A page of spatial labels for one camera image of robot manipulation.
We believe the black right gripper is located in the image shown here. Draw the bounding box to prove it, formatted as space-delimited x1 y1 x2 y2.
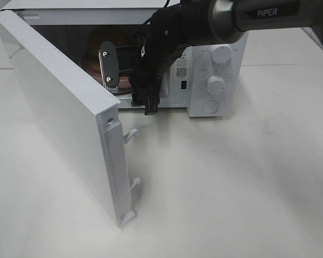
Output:
130 24 188 116

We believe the upper white microwave knob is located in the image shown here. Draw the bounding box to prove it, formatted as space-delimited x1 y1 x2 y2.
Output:
210 44 232 64

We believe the pink round plate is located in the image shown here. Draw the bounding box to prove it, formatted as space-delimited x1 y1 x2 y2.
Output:
80 49 134 94

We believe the burger with lettuce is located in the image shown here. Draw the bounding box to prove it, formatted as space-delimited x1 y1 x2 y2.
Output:
85 25 130 82

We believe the white microwave door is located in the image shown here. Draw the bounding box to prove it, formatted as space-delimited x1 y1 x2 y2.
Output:
0 10 135 226

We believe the white microwave oven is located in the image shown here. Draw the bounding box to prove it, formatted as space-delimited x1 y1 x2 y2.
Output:
4 1 248 117

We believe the lower white microwave knob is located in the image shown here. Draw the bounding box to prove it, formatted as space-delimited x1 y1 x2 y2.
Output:
205 76 226 96

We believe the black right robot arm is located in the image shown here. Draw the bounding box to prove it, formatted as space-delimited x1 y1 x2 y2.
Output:
129 0 323 115

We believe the round white door-release button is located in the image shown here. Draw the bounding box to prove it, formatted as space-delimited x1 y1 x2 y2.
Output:
202 101 219 114

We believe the glass microwave turntable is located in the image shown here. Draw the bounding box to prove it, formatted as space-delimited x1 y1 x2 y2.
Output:
111 88 133 96

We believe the white microwave knob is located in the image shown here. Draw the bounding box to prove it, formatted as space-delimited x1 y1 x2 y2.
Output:
210 44 232 64
205 76 226 96

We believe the white warning sticker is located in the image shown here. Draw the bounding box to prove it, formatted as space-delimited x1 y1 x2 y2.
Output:
175 51 188 80

